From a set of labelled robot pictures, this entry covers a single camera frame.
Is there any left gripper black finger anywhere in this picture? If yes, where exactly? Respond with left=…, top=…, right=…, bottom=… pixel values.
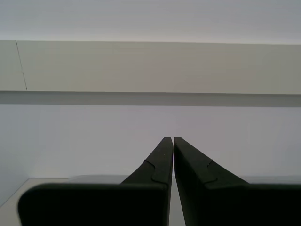
left=173, top=137, right=301, bottom=226
left=17, top=137, right=174, bottom=226

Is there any beige flat panel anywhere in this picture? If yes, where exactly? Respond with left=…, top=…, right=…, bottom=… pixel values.
left=0, top=40, right=301, bottom=96

